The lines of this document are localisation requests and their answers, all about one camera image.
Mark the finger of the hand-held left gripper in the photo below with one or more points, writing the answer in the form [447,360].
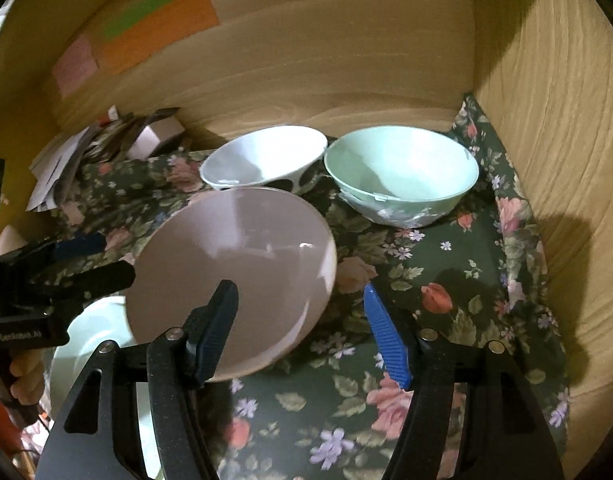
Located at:
[101,280]
[79,246]

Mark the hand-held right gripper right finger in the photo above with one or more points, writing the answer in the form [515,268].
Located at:
[386,340]

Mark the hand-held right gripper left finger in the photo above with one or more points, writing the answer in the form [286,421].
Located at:
[211,340]

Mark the light green plate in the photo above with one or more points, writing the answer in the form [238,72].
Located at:
[96,320]

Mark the pink bowl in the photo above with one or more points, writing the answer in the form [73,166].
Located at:
[226,240]

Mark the light green bowl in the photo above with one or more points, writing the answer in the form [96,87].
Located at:
[401,165]

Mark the white bowl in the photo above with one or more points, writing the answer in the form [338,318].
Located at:
[266,155]

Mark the person's left hand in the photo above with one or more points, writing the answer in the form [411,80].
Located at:
[24,375]

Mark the pile of papers and boxes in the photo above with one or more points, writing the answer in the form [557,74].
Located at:
[51,170]

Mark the dark floral tablecloth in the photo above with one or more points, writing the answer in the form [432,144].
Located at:
[436,260]

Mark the pile of printed packets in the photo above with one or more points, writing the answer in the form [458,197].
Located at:
[111,140]

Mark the pink sticky note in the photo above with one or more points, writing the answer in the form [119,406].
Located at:
[76,65]

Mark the orange sticky note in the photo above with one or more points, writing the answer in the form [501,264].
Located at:
[161,35]

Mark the green sticky note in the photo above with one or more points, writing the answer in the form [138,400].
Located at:
[136,15]

